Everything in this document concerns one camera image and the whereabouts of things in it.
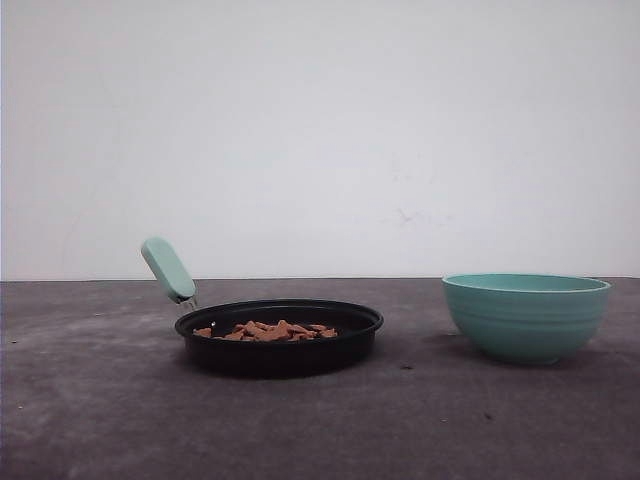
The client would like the brown beef cubes pile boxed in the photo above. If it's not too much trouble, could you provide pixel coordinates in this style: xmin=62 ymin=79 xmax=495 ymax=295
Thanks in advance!
xmin=193 ymin=320 xmax=338 ymax=342

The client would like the black frying pan mint handle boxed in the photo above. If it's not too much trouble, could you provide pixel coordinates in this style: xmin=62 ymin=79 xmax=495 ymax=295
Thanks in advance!
xmin=141 ymin=237 xmax=384 ymax=378

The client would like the teal ceramic bowl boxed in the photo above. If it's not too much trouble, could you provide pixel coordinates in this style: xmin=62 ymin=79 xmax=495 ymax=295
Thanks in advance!
xmin=442 ymin=273 xmax=611 ymax=365

